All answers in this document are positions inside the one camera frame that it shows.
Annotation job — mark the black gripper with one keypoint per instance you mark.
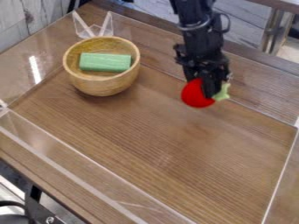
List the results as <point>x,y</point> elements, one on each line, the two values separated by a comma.
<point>212,67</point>

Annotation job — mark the red round fruit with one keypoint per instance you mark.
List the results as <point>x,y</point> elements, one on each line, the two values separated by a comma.
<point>194,98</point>

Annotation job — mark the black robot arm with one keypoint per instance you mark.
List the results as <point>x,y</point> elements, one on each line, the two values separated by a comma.
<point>200,54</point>

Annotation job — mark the wooden bowl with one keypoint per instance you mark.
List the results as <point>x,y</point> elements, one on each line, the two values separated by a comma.
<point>101,83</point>

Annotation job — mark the metal table leg background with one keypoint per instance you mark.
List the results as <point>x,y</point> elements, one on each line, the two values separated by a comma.
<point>278,26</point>

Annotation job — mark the green sponge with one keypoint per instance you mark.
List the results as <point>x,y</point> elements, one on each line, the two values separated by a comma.
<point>105,62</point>

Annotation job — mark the black table leg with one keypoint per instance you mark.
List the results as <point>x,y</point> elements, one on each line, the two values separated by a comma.
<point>37,212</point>

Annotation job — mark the clear acrylic tray wall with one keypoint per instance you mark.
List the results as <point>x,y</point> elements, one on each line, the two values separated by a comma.
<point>81,183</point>

